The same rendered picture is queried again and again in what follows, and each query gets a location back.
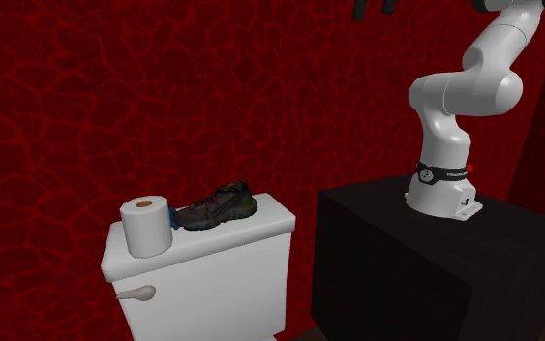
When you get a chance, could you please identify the black robot stand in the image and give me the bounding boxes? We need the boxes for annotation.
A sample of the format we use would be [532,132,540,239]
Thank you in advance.
[310,172,545,341]

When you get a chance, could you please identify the white toilet paper roll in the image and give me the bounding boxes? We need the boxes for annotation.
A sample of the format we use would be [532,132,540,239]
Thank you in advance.
[119,195,174,260]

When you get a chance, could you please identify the small blue object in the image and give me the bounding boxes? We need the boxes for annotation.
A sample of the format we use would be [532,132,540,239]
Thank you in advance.
[167,206,182,232]

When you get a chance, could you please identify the dark multicoloured sneaker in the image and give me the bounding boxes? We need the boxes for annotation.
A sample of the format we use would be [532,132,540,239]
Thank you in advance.
[174,179,259,233]

